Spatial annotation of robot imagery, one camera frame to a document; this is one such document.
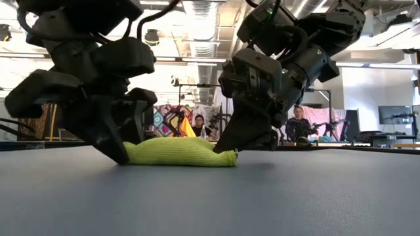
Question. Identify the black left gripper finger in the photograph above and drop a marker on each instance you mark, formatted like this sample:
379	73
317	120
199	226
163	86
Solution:
95	124
139	121

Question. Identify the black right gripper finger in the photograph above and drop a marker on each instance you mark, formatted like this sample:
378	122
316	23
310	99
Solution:
275	141
247	128

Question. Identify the yellow-green microfibre towel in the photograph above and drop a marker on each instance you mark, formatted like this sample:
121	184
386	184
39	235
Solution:
177	152

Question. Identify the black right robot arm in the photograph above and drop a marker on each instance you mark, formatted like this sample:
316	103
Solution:
328	23

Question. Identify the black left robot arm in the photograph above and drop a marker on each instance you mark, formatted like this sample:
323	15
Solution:
82	13

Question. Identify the colourful patchwork quilt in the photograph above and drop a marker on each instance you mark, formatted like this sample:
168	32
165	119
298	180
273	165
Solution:
160	119

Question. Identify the person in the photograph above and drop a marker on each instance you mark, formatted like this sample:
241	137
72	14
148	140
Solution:
298	126
199	120

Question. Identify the white patterned cloth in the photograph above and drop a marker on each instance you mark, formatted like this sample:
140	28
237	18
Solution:
210	113

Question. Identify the pink cloth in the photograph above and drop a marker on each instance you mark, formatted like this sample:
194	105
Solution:
323	114

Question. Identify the clear bottle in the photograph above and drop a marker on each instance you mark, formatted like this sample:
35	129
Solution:
203	132

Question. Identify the orange yellow cloth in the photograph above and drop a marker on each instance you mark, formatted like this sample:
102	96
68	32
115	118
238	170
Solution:
187	129

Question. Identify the brown patterned cloth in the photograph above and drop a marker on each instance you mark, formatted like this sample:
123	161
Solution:
33	129

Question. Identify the black upright panel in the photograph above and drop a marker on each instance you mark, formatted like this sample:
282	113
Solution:
354	121

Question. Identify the long ceiling light bar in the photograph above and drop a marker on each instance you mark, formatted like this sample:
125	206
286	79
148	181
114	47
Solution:
197	60

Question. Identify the black ceiling spotlight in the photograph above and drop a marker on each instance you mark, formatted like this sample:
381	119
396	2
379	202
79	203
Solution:
5	32

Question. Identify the black ceiling device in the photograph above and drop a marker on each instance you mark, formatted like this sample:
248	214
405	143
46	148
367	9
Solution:
152	36

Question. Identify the dark desk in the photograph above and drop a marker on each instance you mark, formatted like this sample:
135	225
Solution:
380	137

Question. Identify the grey screen computer monitor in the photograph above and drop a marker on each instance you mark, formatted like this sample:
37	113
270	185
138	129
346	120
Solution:
393	114

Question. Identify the black frame stand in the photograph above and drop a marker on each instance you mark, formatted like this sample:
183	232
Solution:
200	85
330	111

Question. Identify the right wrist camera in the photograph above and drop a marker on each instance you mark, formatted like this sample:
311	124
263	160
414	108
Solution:
252	75

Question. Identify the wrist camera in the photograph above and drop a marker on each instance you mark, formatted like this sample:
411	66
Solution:
124	57
252	75

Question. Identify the black table frame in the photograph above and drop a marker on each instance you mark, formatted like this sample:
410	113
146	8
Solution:
328	148

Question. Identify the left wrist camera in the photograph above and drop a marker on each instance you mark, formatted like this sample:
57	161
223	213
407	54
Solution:
124	57

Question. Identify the wide ribbed silver duct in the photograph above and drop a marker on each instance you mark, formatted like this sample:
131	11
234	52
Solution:
200	32

